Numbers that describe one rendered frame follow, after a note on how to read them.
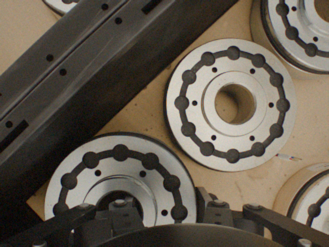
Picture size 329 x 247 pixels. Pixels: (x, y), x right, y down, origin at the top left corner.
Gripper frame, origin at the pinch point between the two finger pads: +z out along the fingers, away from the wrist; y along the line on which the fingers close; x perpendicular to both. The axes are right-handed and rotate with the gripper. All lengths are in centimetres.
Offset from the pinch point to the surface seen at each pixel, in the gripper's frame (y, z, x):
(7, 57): -14.4, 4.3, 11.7
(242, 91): 5.9, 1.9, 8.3
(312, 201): 11.1, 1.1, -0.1
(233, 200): 6.0, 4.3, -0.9
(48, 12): -10.7, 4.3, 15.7
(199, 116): 2.4, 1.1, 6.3
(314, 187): 11.3, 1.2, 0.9
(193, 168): 2.4, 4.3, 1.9
